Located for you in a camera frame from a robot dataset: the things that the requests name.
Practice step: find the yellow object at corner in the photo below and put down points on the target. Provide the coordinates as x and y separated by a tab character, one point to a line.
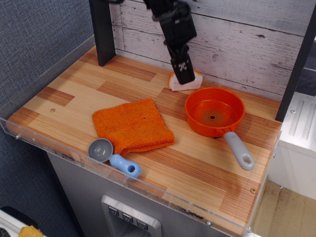
30	231

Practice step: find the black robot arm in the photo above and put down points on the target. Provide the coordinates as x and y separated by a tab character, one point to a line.
162	5

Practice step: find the grey toy fridge cabinet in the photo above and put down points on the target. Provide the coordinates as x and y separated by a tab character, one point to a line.
84	190

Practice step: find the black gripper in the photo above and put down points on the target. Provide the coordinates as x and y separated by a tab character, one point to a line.
178	28

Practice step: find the orange toy pan grey handle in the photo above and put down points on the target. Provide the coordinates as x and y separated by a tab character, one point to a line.
217	112

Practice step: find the dark grey post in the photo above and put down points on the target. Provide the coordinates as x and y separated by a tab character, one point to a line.
298	67
103	32

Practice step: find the white grooved board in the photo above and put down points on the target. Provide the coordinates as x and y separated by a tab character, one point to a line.
299	124

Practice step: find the toy bread slice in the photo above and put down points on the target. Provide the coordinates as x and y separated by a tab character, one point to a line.
174	84

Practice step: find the silver dispenser panel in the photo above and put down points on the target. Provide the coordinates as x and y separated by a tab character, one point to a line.
126	221

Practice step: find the right dark grey post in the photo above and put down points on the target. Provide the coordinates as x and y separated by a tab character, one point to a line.
298	67

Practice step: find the grey scoop blue handle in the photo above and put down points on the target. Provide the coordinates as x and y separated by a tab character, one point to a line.
101	150

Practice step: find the clear acrylic guard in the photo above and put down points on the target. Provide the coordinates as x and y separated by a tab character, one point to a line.
60	85

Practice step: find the orange knitted cloth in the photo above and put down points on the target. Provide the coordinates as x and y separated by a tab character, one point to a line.
133	127

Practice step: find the left dark grey post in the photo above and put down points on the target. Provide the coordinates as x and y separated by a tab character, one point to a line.
103	32

